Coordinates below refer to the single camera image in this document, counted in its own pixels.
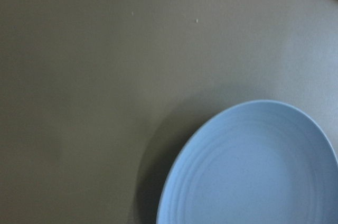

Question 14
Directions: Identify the blue round plate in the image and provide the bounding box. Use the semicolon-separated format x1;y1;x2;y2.
156;100;337;223

